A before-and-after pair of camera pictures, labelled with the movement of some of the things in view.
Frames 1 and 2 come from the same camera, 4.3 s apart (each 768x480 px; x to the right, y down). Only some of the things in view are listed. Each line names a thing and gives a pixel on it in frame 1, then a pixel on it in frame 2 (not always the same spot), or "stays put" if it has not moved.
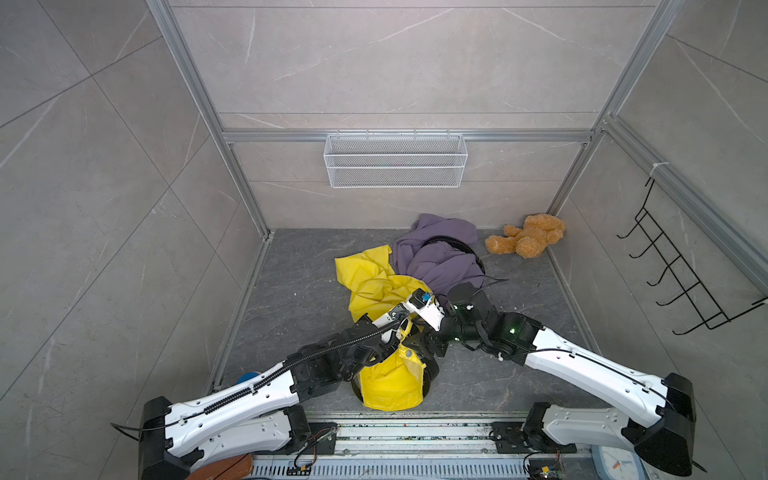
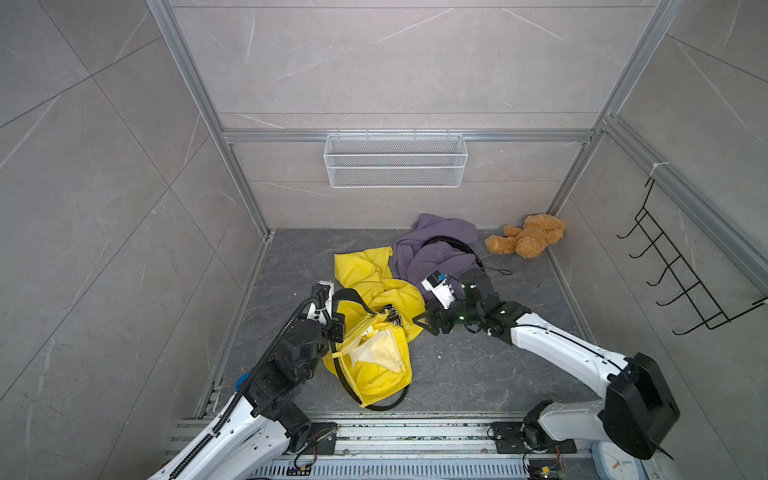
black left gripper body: [382, 352] → [321, 338]
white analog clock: [614, 462] stays put
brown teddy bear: [537, 232] stays put
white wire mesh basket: [396, 161] stays put
